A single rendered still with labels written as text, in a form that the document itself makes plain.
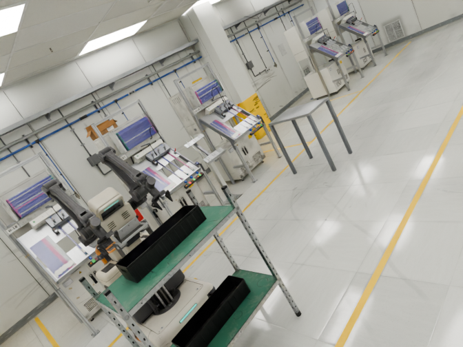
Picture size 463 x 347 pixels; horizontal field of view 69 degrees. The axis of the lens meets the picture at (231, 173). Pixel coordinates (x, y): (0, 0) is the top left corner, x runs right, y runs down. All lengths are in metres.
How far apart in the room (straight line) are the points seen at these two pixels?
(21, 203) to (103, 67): 3.14
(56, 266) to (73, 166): 2.34
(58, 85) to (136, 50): 1.62
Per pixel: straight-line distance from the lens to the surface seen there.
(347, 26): 9.26
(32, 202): 4.28
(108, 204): 2.45
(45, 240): 4.17
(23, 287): 5.88
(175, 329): 2.80
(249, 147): 5.61
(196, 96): 5.33
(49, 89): 6.14
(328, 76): 7.96
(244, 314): 2.28
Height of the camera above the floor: 1.71
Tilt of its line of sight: 16 degrees down
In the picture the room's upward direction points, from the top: 30 degrees counter-clockwise
